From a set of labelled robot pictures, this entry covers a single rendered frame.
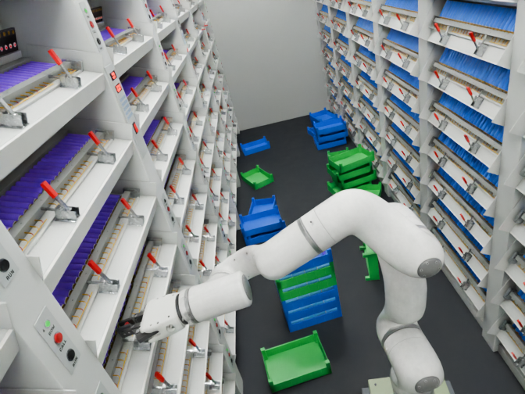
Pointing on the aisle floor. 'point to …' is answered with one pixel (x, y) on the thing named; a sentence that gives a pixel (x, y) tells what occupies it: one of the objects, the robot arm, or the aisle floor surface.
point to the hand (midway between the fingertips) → (127, 327)
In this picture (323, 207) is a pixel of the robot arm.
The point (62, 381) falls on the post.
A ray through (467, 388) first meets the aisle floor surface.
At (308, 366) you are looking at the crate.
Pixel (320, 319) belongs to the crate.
